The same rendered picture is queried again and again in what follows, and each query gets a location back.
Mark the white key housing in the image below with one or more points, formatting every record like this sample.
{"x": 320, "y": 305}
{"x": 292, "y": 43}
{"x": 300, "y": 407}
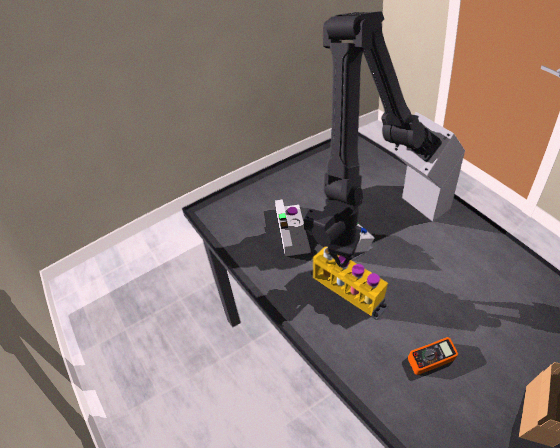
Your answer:
{"x": 364, "y": 244}

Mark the orange digital multimeter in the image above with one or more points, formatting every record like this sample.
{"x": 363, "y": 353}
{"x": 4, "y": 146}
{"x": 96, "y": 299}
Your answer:
{"x": 432, "y": 356}

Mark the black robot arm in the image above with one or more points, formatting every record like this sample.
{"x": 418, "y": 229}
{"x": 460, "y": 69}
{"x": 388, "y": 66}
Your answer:
{"x": 344, "y": 190}

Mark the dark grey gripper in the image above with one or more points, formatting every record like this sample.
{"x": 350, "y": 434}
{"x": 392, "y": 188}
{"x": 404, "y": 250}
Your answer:
{"x": 350, "y": 240}

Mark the dark grey table edge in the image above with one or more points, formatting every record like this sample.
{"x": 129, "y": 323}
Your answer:
{"x": 275, "y": 321}

